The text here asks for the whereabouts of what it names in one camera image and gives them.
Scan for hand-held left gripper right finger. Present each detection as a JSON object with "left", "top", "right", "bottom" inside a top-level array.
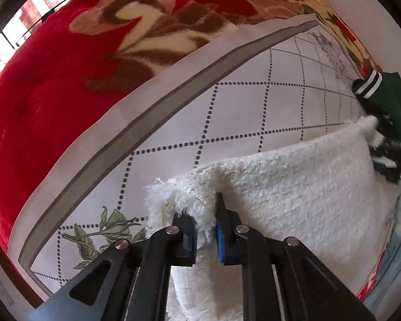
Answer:
[{"left": 215, "top": 192, "right": 376, "bottom": 321}]

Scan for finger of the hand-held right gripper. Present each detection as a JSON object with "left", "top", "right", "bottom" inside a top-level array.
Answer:
[
  {"left": 373, "top": 160, "right": 401, "bottom": 183},
  {"left": 369, "top": 141, "right": 401, "bottom": 175}
]

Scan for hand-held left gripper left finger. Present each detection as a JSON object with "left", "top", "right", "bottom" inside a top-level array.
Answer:
[{"left": 28, "top": 212, "right": 198, "bottom": 321}]

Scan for white fuzzy cardigan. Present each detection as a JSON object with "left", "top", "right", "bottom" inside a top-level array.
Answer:
[{"left": 144, "top": 115, "right": 401, "bottom": 321}]

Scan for black metal clothes rack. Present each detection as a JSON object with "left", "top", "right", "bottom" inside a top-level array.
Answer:
[{"left": 15, "top": 0, "right": 121, "bottom": 45}]

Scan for folded dark green sweater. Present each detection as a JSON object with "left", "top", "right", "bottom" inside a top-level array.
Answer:
[{"left": 352, "top": 70, "right": 401, "bottom": 148}]

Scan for light blue quilt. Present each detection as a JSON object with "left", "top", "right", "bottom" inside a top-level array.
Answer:
[{"left": 364, "top": 232, "right": 401, "bottom": 312}]

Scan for white diamond patterned cloth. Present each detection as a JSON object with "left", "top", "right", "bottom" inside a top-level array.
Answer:
[{"left": 7, "top": 13, "right": 371, "bottom": 300}]

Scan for red floral blanket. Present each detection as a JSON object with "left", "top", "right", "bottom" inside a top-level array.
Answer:
[{"left": 0, "top": 0, "right": 376, "bottom": 303}]

